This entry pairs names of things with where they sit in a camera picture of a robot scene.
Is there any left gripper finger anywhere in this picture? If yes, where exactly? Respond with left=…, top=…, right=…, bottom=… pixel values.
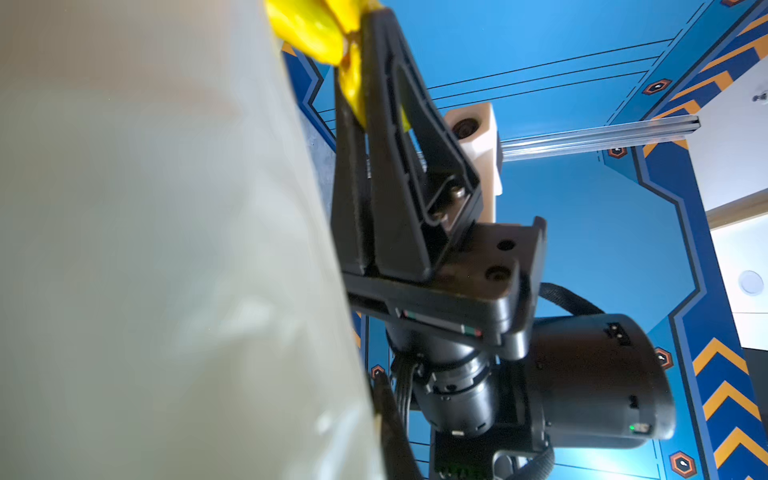
left=371, top=371, right=422, bottom=480

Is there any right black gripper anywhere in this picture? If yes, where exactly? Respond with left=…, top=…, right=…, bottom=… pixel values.
left=331, top=8, right=547, bottom=438

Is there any yellow banana bunch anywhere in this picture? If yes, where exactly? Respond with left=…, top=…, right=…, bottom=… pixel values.
left=265, top=0, right=384, bottom=127

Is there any cream plastic bag orange print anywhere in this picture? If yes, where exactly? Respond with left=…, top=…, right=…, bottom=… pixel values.
left=1, top=1, right=385, bottom=479

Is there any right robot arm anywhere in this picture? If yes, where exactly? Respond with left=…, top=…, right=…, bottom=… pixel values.
left=331, top=7, right=675, bottom=479

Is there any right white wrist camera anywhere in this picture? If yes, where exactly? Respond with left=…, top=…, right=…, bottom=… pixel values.
left=444, top=103, right=503, bottom=223

